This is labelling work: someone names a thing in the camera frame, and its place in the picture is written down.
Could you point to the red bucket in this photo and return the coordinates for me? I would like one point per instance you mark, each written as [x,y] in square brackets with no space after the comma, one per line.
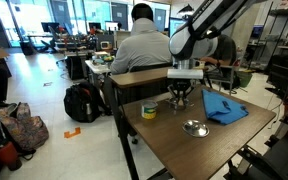
[6,155]

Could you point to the small white cluttered table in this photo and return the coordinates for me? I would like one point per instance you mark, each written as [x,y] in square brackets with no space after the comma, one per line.
[98,68]

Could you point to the dark background monitor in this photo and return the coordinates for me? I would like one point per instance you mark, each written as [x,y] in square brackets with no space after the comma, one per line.
[50,26]

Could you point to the brown wooden desk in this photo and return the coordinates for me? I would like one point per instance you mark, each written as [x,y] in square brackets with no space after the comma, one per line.
[140,77]

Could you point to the floral patterned bag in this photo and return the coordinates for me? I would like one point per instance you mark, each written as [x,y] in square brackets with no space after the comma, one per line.
[24,128]

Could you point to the black studio lamp shade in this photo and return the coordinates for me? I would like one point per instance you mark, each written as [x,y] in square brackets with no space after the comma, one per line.
[185,9]

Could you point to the green bin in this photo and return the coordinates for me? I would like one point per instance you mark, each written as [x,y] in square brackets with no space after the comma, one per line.
[245,79]

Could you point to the black robot stand frame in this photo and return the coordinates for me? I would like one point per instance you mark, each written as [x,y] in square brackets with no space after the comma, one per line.
[277,160]

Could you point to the small metal pot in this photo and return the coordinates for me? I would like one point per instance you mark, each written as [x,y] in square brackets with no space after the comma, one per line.
[171,104]

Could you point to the white wrist mounting plate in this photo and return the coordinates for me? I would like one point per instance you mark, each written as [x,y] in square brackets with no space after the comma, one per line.
[185,73]

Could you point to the black backpack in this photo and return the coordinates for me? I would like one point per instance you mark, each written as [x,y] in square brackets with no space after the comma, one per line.
[81,101]

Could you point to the black metal shelf rack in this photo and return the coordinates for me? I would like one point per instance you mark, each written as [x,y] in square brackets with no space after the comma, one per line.
[277,13]

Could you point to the beige potato plush toy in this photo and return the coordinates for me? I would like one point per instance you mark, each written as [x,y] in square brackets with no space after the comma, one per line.
[181,103]

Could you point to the lit computer monitor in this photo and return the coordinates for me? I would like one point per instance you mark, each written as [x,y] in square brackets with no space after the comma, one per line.
[174,25]

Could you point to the yellow green food can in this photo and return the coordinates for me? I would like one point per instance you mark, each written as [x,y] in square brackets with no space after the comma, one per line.
[149,111]

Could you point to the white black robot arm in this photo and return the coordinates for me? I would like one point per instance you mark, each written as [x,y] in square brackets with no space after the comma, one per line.
[194,38]

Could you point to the blue folded cloth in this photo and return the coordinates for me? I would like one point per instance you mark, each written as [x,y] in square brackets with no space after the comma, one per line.
[221,108]

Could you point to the person in grey sweater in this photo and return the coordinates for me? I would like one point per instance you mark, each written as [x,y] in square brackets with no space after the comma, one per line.
[144,46]

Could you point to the person in dark shirt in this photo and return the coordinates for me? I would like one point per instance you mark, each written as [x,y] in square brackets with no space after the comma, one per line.
[225,50]

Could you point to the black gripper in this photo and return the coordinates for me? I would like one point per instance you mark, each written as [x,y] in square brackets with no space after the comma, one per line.
[181,84]

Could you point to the silver metal bowl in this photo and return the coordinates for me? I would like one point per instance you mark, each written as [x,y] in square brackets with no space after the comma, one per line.
[195,128]

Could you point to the metal frame chair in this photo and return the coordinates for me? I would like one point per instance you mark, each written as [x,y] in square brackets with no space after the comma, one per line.
[229,78]

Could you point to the black office chair backrest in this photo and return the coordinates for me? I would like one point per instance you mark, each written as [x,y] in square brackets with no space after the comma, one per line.
[150,66]

